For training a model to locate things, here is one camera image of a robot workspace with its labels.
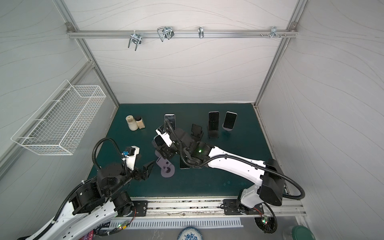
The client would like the cream plastic bottle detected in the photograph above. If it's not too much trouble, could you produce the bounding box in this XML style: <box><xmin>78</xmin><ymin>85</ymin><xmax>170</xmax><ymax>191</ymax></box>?
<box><xmin>126</xmin><ymin>115</ymin><xmax>139</xmax><ymax>131</ymax></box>

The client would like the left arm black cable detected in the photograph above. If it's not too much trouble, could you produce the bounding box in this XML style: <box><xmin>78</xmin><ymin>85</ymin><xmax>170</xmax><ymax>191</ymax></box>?
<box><xmin>32</xmin><ymin>137</ymin><xmax>124</xmax><ymax>240</ymax></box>

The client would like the purple round stand middle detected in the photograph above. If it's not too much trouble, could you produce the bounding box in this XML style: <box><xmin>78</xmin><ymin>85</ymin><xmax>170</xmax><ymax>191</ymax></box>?
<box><xmin>155</xmin><ymin>151</ymin><xmax>162</xmax><ymax>158</ymax></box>

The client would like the lilac round phone stand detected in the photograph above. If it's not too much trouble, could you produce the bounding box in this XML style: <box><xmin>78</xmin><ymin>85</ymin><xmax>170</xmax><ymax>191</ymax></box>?
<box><xmin>222</xmin><ymin>123</ymin><xmax>234</xmax><ymax>132</ymax></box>

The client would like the phone with white frame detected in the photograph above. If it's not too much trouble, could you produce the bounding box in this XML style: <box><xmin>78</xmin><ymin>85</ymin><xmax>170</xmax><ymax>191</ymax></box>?
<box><xmin>224</xmin><ymin>112</ymin><xmax>238</xmax><ymax>126</ymax></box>

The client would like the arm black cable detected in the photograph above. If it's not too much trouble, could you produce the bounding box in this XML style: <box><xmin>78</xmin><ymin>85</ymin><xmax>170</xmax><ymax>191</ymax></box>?
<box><xmin>32</xmin><ymin>137</ymin><xmax>124</xmax><ymax>240</ymax></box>
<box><xmin>163</xmin><ymin>119</ymin><xmax>306</xmax><ymax>201</ymax></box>

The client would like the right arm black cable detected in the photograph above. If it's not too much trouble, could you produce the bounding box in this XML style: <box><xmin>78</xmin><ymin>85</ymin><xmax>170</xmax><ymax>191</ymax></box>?
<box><xmin>163</xmin><ymin>119</ymin><xmax>306</xmax><ymax>201</ymax></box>

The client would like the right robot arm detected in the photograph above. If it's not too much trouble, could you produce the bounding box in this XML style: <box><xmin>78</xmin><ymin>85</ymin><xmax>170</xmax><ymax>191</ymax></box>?
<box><xmin>153</xmin><ymin>127</ymin><xmax>284</xmax><ymax>215</ymax></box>

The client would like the phone with cracked screen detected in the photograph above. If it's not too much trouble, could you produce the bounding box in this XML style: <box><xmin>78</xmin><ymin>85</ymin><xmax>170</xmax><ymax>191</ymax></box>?
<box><xmin>164</xmin><ymin>114</ymin><xmax>176</xmax><ymax>130</ymax></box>

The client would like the phone with light green frame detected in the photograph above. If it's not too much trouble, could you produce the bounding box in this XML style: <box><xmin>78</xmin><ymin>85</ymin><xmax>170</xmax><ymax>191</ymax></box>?
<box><xmin>179</xmin><ymin>157</ymin><xmax>191</xmax><ymax>169</ymax></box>

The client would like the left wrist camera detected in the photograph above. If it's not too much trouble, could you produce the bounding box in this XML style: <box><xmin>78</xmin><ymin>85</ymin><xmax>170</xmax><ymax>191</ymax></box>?
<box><xmin>122</xmin><ymin>146</ymin><xmax>140</xmax><ymax>171</ymax></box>

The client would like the blue white plate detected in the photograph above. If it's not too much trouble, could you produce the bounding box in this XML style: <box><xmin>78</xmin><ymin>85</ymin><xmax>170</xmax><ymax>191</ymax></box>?
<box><xmin>177</xmin><ymin>227</ymin><xmax>204</xmax><ymax>240</ymax></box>

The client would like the white wire basket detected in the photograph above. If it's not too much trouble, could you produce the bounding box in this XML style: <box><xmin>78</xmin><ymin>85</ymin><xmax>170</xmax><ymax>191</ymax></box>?
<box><xmin>11</xmin><ymin>80</ymin><xmax>106</xmax><ymax>156</ymax></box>

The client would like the purple round stand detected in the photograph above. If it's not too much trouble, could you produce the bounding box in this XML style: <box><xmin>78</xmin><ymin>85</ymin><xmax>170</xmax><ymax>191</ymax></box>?
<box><xmin>155</xmin><ymin>151</ymin><xmax>162</xmax><ymax>158</ymax></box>
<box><xmin>156</xmin><ymin>157</ymin><xmax>175</xmax><ymax>178</ymax></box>

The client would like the purple round stand front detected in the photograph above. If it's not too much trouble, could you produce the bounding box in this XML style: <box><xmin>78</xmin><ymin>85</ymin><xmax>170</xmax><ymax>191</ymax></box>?
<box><xmin>156</xmin><ymin>157</ymin><xmax>175</xmax><ymax>178</ymax></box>

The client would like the metal top crossbar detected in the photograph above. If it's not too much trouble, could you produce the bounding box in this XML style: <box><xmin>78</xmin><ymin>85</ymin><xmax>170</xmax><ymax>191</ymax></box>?
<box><xmin>65</xmin><ymin>22</ymin><xmax>299</xmax><ymax>40</ymax></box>

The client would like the black rectangular phone stand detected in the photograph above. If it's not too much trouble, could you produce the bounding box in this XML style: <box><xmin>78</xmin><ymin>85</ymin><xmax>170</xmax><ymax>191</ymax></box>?
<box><xmin>208</xmin><ymin>130</ymin><xmax>219</xmax><ymax>139</ymax></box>

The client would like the phone with purple frame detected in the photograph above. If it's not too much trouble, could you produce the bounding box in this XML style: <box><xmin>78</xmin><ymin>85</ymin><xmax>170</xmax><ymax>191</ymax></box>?
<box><xmin>208</xmin><ymin>111</ymin><xmax>220</xmax><ymax>131</ymax></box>

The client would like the black folding phone stand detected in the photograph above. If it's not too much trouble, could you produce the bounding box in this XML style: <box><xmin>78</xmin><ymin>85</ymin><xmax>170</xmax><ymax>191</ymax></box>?
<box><xmin>191</xmin><ymin>124</ymin><xmax>204</xmax><ymax>142</ymax></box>

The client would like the green round lid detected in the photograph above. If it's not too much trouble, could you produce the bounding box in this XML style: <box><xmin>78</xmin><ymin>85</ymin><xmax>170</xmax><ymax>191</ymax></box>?
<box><xmin>291</xmin><ymin>226</ymin><xmax>316</xmax><ymax>240</ymax></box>

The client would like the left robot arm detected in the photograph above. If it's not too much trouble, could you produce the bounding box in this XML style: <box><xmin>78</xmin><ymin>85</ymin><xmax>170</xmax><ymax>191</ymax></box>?
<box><xmin>26</xmin><ymin>162</ymin><xmax>155</xmax><ymax>240</ymax></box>

